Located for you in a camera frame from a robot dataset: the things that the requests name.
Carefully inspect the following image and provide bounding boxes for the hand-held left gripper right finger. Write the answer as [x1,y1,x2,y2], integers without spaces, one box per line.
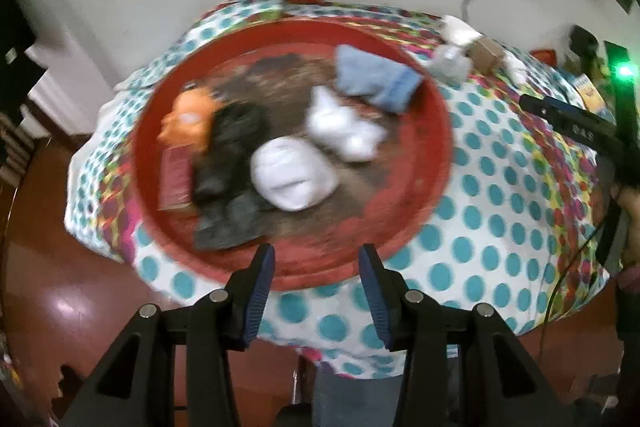
[359,243,583,427]

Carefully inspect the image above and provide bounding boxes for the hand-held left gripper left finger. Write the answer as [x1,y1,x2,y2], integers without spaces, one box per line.
[60,243,277,427]

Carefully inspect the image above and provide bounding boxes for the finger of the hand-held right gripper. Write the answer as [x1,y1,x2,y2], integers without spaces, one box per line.
[519,93,617,144]

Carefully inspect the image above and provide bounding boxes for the round red tray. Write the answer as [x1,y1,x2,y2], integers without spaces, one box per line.
[131,18,455,292]

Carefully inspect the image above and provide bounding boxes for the white sock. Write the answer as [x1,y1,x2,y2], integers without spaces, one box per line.
[250,138,338,212]

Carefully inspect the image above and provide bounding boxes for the black cloth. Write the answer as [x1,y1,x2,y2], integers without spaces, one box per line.
[192,103,273,253]

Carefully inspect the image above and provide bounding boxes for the small red box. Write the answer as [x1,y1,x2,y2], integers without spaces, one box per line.
[159,144,193,210]

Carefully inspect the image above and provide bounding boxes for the white cloth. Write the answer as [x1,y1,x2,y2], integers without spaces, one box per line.
[306,86,388,162]
[440,14,483,45]

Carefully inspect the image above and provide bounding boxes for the light blue cloth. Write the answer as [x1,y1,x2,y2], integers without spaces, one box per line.
[334,44,425,114]

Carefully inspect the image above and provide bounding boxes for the person's right forearm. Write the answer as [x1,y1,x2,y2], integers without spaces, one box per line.
[616,187,640,293]

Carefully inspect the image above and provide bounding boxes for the yellow book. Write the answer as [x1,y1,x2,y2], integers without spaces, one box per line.
[572,74,603,112]

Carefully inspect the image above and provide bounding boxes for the brown cardboard box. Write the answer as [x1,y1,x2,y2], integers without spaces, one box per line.
[467,38,506,72]

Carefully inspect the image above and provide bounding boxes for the person's grey pants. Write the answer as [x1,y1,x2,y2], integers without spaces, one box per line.
[310,357,407,427]

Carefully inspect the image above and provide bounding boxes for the polka-dot tablecloth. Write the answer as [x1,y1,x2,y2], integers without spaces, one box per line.
[65,0,613,380]

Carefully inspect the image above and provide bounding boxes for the clear plastic bag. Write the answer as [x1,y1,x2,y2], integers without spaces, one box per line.
[429,44,473,82]

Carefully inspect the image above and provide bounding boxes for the orange toy figure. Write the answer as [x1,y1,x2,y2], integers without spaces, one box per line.
[161,86,223,152]

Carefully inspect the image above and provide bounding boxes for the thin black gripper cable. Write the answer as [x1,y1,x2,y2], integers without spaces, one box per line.
[539,207,613,360]

